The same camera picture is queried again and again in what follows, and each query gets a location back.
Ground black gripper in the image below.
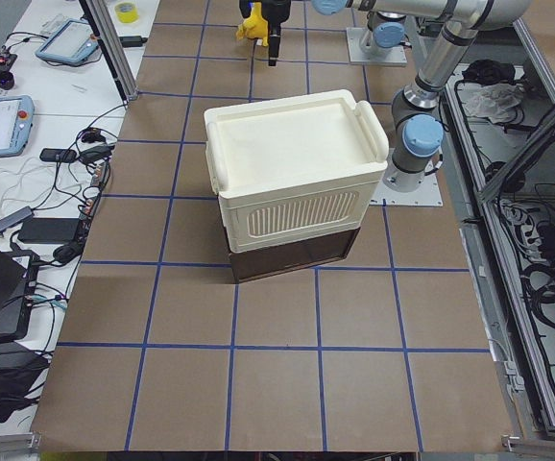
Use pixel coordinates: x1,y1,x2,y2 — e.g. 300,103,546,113
239,0,291,66

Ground dark brown wooden drawer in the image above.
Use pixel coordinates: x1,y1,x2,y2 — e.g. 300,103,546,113
229,228,360,283

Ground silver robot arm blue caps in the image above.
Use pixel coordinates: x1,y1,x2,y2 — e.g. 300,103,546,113
312,0,531,193

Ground second robot base blue cap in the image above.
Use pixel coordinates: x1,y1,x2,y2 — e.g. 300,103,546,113
359,12,406,54

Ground yellow plush toy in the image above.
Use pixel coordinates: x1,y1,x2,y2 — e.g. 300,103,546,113
235,2,269,47

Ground cream plastic storage box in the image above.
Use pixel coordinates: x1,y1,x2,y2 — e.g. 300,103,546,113
204,89,389,253

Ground yellow tape roll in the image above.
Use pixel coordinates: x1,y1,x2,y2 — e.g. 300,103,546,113
114,1,139,24

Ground blue teach pendant upper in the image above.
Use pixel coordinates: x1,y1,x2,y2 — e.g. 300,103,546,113
35,19,99,67

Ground blue teach pendant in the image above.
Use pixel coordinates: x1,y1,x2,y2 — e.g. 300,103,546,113
0,95,35,158
35,19,99,67

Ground grey robot mounting plate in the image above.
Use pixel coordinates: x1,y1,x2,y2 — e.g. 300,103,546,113
370,167,444,207

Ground white crumpled cloth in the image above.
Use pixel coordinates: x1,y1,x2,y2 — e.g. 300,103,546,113
464,84,524,124

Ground blue teach pendant lower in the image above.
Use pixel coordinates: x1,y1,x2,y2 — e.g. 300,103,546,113
0,95,35,158

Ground grey usb hub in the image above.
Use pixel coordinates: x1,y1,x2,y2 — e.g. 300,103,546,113
0,206,34,234

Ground black power adapter brick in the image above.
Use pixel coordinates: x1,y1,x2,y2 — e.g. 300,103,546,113
18,217,79,244

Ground aluminium frame post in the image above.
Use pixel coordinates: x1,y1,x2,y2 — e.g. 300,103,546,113
79,0,138,104

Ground black coiled cables bundle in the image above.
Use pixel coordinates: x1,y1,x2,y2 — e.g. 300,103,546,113
519,261,555,332

